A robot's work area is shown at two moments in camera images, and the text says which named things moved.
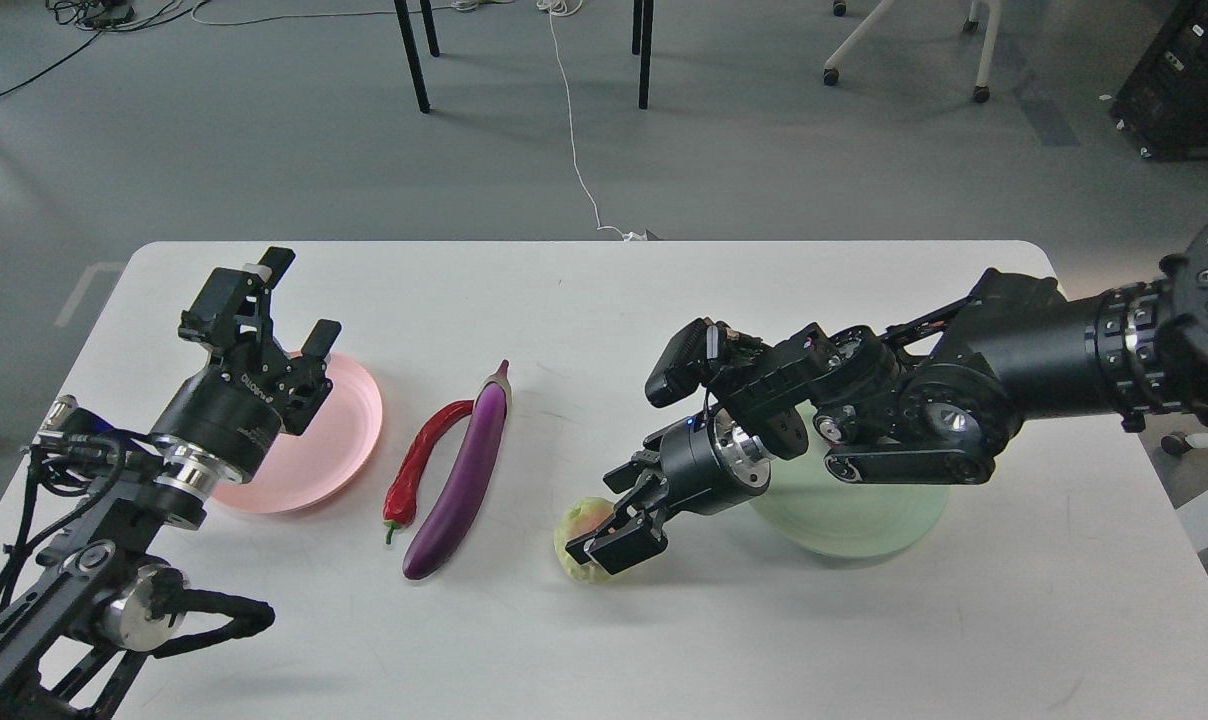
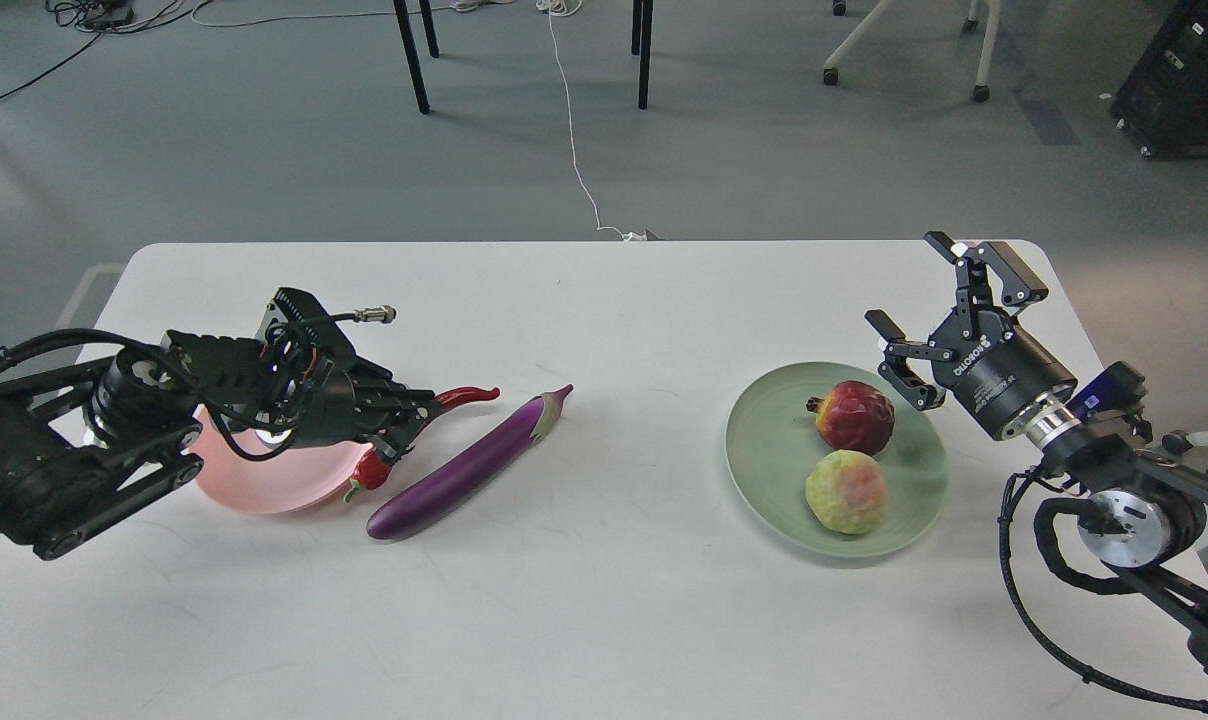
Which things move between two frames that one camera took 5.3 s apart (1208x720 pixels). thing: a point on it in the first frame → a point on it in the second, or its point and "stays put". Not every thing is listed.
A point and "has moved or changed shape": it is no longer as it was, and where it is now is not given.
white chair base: [982, 91] stays put
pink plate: [299, 471] stays put
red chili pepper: [400, 499] → [371, 469]
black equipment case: [1185, 100] stays put
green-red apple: [577, 519] → [847, 492]
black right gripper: [698, 466] → [999, 376]
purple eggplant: [471, 481] has moved or changed shape
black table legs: [403, 15] stays put
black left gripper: [234, 411] → [335, 402]
